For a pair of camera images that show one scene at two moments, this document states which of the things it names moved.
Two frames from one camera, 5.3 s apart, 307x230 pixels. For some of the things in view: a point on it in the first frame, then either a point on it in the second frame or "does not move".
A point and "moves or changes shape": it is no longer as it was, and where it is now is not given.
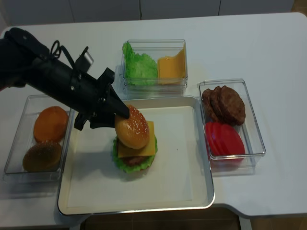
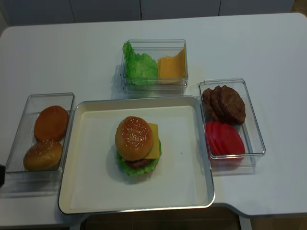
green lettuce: [127, 167] -> [134, 171]
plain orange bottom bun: [51, 123] does not move
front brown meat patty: [233, 106] does not move
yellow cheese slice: [149, 149] -> [155, 152]
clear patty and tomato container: [233, 140] does not move
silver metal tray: [157, 159] does not move
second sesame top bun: [42, 157] does not move
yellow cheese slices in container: [171, 70] does not move
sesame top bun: [133, 132] moves or changes shape
